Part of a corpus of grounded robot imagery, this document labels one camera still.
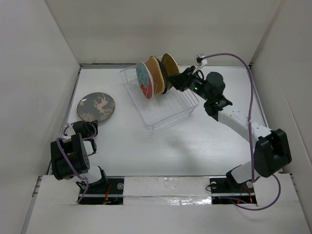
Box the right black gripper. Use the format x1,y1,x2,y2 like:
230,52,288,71
166,66,212,101

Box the yellow woven bamboo plate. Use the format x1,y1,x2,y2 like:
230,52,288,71
161,53,179,76

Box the grey deer pattern plate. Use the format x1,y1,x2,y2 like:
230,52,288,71
77,92,116,123

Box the square woven bamboo tray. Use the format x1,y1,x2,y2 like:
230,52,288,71
145,56,164,95

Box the red and teal plate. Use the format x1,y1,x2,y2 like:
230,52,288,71
136,61,154,99

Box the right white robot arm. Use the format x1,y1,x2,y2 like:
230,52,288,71
167,66,292,192

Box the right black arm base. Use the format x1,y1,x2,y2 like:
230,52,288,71
205,177,257,205

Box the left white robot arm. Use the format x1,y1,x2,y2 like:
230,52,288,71
50,120,109,194

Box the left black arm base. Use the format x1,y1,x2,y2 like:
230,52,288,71
77,176,124,205

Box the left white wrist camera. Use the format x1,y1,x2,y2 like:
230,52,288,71
62,124,76,139

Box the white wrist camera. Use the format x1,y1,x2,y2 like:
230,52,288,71
62,124,76,139
195,54,208,69

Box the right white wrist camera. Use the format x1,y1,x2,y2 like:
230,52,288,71
195,54,208,69

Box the white wire dish rack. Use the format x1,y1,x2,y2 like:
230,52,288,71
120,66,199,133

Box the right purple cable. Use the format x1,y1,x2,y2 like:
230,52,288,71
195,53,281,211

